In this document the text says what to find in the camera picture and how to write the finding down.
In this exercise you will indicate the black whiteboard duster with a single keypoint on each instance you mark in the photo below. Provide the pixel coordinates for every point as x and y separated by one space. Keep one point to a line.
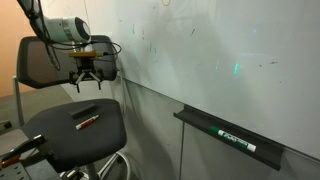
82 111

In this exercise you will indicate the black mesh office chair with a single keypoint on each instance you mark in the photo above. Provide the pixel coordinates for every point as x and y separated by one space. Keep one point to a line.
76 136

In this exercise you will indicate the large whiteboard with writings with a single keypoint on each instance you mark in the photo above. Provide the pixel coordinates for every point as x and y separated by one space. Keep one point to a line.
216 50

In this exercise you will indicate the small black bracket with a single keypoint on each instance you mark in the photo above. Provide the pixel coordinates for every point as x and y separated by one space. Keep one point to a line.
5 126

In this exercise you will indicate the green whiteboard marker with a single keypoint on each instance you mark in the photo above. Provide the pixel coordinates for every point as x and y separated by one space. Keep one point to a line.
233 140

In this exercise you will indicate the red whiteboard marker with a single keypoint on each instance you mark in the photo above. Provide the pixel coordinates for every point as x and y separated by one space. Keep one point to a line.
86 122

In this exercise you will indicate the black marker tray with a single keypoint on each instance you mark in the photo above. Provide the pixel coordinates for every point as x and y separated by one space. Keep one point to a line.
230 133

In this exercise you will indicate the perforated metal plate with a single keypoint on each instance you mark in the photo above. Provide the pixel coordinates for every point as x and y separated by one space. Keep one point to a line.
13 172

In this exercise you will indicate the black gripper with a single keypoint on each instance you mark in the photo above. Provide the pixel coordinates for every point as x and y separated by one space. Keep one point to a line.
86 66

